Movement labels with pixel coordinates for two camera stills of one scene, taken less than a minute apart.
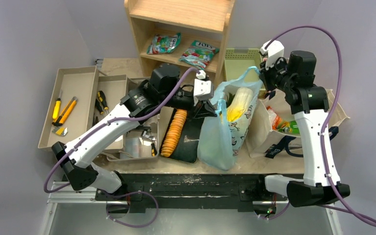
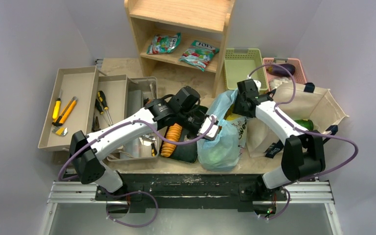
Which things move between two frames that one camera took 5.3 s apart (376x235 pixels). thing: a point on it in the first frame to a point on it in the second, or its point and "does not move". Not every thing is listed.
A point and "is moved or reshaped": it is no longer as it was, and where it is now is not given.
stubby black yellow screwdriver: [154, 151] does not move
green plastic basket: [236, 62] does not move
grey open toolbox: [140, 142] does not move
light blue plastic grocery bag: [221, 134] is moved or reshaped
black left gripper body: [179, 100] to [190, 122]
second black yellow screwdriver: [98, 106] does not move
